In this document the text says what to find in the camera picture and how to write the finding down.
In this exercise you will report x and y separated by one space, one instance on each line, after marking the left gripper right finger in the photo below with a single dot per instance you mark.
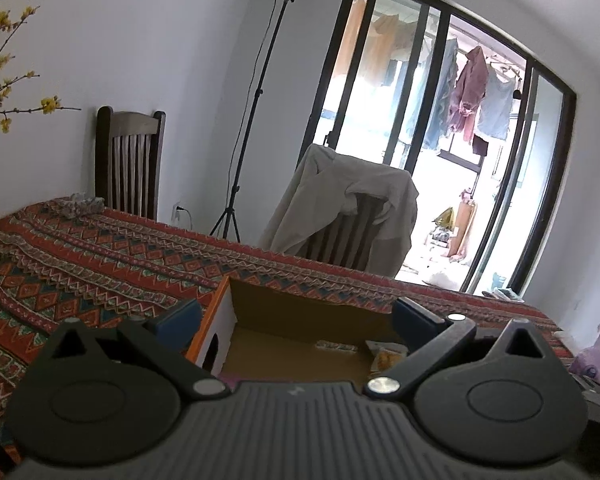
431 340

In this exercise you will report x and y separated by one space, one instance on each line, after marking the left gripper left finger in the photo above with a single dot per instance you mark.
158 344

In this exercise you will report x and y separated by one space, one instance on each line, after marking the yellow chips packet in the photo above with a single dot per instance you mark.
385 355

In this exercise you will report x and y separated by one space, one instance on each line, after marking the orange cardboard box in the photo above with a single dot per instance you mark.
251 332

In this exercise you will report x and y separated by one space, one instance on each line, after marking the patterned red tablecloth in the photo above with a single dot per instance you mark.
107 266

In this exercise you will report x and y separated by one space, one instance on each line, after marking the chair draped with beige jacket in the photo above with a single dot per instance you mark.
326 184

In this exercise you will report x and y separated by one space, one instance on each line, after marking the dark wooden chair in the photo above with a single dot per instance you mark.
128 148

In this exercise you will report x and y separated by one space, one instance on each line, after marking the hanging pink garment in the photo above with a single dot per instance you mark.
468 93

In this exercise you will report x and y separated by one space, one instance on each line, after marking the black sliding door frame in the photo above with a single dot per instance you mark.
484 206

